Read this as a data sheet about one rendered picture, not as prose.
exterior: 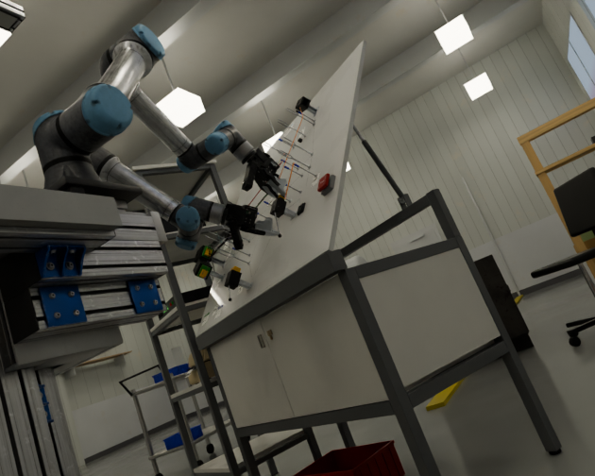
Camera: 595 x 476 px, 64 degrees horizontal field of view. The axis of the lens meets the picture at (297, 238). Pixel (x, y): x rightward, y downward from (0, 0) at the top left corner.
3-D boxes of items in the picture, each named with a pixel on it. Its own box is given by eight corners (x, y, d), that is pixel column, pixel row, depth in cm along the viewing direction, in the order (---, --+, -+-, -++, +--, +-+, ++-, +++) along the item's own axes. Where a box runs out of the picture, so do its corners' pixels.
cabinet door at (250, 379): (294, 417, 181) (258, 319, 190) (236, 428, 224) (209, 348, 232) (297, 416, 182) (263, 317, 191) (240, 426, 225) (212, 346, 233)
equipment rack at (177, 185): (247, 522, 218) (131, 166, 258) (201, 514, 265) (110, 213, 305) (331, 471, 248) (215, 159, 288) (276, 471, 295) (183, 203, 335)
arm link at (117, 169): (83, 125, 156) (208, 209, 155) (91, 142, 166) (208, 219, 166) (59, 150, 152) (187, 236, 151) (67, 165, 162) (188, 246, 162)
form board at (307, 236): (199, 338, 236) (195, 336, 235) (246, 178, 289) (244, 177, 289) (333, 251, 144) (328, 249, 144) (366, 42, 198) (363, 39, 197)
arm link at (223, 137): (204, 164, 170) (215, 158, 180) (229, 149, 166) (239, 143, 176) (192, 144, 169) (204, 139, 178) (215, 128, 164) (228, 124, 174)
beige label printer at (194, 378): (206, 380, 241) (194, 343, 245) (190, 386, 257) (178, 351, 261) (255, 361, 260) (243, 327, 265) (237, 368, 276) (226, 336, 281)
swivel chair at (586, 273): (658, 306, 339) (586, 175, 362) (693, 314, 277) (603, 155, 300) (561, 338, 361) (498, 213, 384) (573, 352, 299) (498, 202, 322)
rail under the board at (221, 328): (334, 271, 142) (326, 251, 143) (198, 350, 233) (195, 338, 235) (348, 267, 145) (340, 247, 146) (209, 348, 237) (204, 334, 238)
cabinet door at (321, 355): (386, 400, 138) (335, 275, 147) (293, 417, 181) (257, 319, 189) (393, 398, 140) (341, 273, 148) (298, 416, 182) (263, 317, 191)
